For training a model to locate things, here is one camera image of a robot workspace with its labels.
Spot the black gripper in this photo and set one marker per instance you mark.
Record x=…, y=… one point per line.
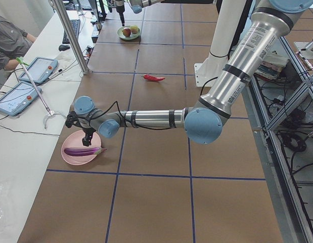
x=120, y=10
x=89, y=131

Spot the purple eggplant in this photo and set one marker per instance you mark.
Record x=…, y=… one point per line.
x=73, y=151

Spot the red yellow pomegranate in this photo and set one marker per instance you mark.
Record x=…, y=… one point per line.
x=126, y=32

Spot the green pink peach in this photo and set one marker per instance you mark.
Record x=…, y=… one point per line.
x=134, y=29

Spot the red chili pepper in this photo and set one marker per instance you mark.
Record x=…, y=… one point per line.
x=153, y=78

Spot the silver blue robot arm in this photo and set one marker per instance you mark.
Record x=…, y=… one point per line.
x=135, y=5
x=242, y=38

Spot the pink plate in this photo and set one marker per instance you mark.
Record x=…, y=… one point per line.
x=75, y=140

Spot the light green plate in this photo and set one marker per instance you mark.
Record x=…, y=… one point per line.
x=132, y=36

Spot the grabber stick tool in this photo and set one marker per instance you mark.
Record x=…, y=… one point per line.
x=50, y=113

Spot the black computer mouse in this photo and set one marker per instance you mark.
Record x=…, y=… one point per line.
x=63, y=47

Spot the teach pendant lower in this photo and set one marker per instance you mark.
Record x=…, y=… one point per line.
x=17, y=99

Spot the teach pendant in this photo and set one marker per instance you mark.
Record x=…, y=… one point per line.
x=17, y=99
x=41, y=68

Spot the teach pendant upper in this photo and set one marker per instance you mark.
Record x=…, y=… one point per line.
x=41, y=68

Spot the person in grey shirt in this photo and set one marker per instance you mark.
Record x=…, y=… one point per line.
x=14, y=43

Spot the stack of books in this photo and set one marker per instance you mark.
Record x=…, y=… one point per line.
x=272, y=66

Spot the aluminium frame post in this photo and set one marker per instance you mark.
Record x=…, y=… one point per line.
x=61, y=11

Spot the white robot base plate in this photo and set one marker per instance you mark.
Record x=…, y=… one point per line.
x=210, y=68

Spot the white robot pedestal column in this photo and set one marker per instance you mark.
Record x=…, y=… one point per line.
x=232, y=16

